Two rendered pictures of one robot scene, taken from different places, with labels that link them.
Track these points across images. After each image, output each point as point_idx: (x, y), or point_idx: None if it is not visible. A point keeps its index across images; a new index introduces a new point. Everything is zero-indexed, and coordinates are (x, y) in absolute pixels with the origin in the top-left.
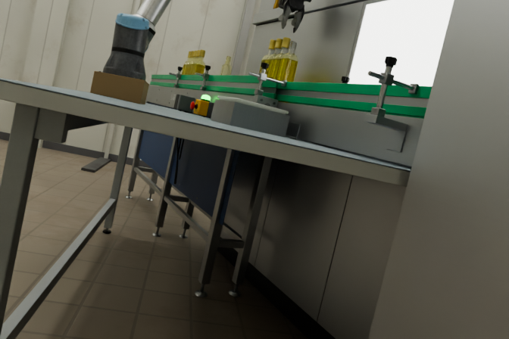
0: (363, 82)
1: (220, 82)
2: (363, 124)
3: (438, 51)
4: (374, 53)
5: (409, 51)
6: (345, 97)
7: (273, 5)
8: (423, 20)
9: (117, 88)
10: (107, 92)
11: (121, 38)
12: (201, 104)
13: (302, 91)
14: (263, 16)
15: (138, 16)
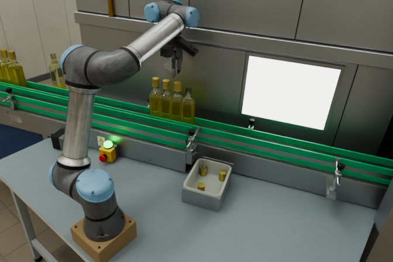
0: (258, 114)
1: (112, 123)
2: (299, 174)
3: (322, 108)
4: (265, 96)
5: (298, 103)
6: (274, 151)
7: (102, 8)
8: (308, 85)
9: (119, 244)
10: (113, 254)
11: (103, 210)
12: (111, 154)
13: (223, 138)
14: (95, 20)
15: (76, 161)
